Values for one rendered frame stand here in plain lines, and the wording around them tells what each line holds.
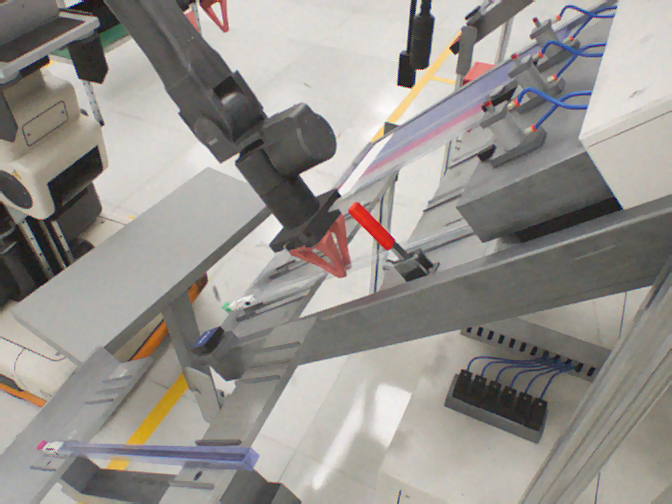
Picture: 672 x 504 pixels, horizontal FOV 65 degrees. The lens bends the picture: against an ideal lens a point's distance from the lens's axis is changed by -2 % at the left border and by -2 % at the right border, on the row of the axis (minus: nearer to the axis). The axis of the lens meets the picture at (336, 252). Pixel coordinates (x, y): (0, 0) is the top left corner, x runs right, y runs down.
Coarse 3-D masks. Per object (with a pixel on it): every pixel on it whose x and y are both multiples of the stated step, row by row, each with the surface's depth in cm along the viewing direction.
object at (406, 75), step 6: (402, 54) 68; (402, 60) 68; (408, 60) 68; (402, 66) 69; (408, 66) 68; (402, 72) 69; (408, 72) 69; (414, 72) 69; (402, 78) 70; (408, 78) 69; (414, 78) 70; (402, 84) 70; (408, 84) 70; (414, 84) 70
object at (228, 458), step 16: (64, 448) 68; (80, 448) 65; (96, 448) 61; (112, 448) 58; (128, 448) 56; (144, 448) 53; (160, 448) 51; (176, 448) 49; (192, 448) 47; (208, 448) 45; (224, 448) 44; (240, 448) 42; (176, 464) 49; (192, 464) 46; (208, 464) 44; (224, 464) 42; (240, 464) 41
